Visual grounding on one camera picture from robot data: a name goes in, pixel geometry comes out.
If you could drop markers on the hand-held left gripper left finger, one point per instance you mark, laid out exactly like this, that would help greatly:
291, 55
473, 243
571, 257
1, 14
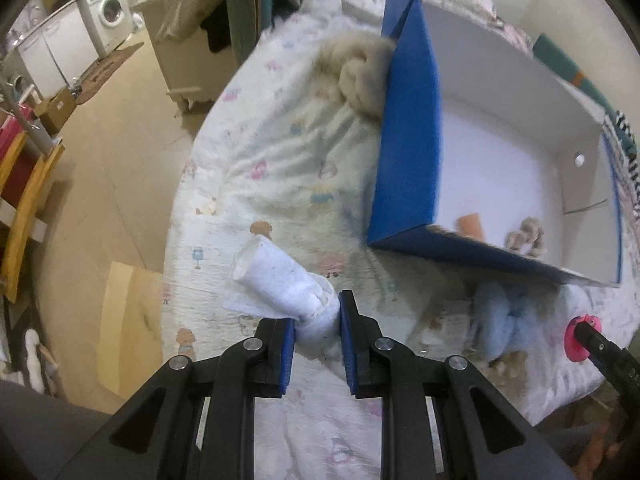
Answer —
286, 355

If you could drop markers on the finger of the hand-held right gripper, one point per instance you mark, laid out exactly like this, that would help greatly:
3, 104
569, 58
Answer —
607, 352

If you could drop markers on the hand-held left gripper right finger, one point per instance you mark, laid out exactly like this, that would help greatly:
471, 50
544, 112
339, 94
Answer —
347, 345

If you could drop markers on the pink round soft toy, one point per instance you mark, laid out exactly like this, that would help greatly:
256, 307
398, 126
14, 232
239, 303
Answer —
575, 347

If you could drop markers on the white cloth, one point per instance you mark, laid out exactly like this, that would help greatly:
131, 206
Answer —
280, 285

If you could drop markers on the blue cardboard box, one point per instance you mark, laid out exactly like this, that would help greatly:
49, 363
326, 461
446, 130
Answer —
410, 160

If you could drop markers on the orange soft piece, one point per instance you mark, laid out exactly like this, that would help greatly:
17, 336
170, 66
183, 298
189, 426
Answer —
471, 226

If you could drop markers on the light blue knotted plush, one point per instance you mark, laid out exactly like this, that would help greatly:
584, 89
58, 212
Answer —
505, 317

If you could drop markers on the black striped cloth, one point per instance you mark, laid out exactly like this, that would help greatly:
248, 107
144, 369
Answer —
627, 160

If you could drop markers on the printed white blanket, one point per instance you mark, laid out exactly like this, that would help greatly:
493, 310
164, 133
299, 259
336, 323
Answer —
280, 160

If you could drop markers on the beige knotted plush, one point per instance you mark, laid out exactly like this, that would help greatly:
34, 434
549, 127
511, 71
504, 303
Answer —
362, 77

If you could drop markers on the green and orange cloth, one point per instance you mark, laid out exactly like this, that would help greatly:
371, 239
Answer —
575, 72

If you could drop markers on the white bedside cabinet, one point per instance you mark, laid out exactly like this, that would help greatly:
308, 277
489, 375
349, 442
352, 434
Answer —
190, 70

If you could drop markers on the small cardboard box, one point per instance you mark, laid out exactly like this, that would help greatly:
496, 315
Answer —
56, 110

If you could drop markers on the brown floor rug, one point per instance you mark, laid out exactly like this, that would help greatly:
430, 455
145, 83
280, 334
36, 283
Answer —
107, 70

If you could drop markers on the white kitchen cabinets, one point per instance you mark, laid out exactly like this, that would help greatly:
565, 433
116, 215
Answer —
60, 50

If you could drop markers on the white washing machine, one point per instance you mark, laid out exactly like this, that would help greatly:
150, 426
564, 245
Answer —
111, 15

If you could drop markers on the yellow wooden frame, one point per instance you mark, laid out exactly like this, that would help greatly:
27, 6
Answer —
27, 200

